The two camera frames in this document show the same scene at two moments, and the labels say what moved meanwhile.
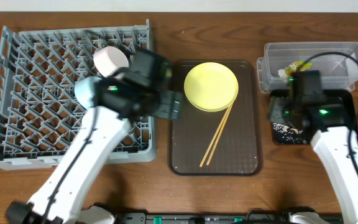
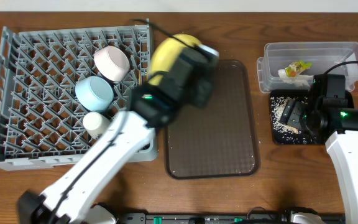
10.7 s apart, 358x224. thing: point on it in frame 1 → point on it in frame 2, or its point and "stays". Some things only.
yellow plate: [211, 86] → [166, 52]
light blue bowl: [84, 89] stays
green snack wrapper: [296, 66] stays
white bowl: [108, 59] stays
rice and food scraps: [290, 135] stays
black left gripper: [169, 104] → [204, 90]
